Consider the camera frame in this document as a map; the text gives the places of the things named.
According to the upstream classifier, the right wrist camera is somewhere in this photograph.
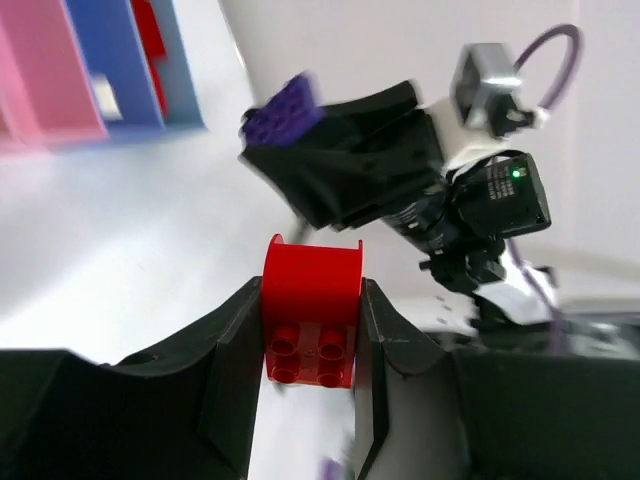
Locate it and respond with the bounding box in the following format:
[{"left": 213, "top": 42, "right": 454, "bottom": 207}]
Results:
[{"left": 429, "top": 42, "right": 551, "bottom": 166}]

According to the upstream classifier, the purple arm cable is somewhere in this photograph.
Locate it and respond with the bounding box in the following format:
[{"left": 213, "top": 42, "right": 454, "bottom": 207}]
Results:
[
  {"left": 507, "top": 23, "right": 586, "bottom": 361},
  {"left": 317, "top": 457, "right": 351, "bottom": 480}
]

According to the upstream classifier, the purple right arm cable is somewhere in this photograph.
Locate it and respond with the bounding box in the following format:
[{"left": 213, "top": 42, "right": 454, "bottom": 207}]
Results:
[{"left": 507, "top": 23, "right": 586, "bottom": 361}]

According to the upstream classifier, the blue compartment tray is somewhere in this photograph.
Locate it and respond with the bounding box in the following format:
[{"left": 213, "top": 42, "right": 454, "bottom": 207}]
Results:
[{"left": 66, "top": 1, "right": 204, "bottom": 143}]

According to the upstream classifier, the red rectangular lego brick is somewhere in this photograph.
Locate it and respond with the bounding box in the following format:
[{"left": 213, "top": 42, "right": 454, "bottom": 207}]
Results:
[{"left": 131, "top": 0, "right": 168, "bottom": 116}]

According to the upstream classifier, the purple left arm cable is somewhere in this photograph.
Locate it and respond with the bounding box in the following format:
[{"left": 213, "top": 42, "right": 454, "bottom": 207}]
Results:
[{"left": 317, "top": 457, "right": 351, "bottom": 480}]

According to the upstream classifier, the red rounded lego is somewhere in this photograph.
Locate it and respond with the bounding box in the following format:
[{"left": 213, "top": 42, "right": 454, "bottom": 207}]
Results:
[{"left": 261, "top": 234, "right": 364, "bottom": 389}]

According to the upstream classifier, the pink compartment tray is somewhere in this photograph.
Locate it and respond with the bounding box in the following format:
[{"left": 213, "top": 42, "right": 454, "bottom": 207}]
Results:
[{"left": 1, "top": 0, "right": 107, "bottom": 154}]

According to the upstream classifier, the tan lego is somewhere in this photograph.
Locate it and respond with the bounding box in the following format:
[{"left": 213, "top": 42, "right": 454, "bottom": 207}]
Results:
[{"left": 91, "top": 75, "right": 123, "bottom": 121}]

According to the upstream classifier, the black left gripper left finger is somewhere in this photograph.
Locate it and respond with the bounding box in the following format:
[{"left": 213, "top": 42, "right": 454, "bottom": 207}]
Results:
[{"left": 112, "top": 277, "right": 264, "bottom": 479}]

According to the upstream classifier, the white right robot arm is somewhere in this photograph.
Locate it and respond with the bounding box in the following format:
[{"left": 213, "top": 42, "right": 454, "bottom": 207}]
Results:
[{"left": 241, "top": 74, "right": 559, "bottom": 325}]

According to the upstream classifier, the dark blue lego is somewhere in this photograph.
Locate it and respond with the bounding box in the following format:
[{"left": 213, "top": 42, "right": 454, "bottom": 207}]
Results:
[{"left": 241, "top": 73, "right": 325, "bottom": 147}]

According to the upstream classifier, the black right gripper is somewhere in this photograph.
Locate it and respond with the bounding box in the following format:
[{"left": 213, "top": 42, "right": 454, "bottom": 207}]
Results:
[{"left": 242, "top": 81, "right": 551, "bottom": 294}]

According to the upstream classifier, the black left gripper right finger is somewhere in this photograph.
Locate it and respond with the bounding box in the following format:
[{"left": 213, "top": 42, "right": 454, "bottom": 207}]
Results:
[{"left": 353, "top": 279, "right": 470, "bottom": 478}]

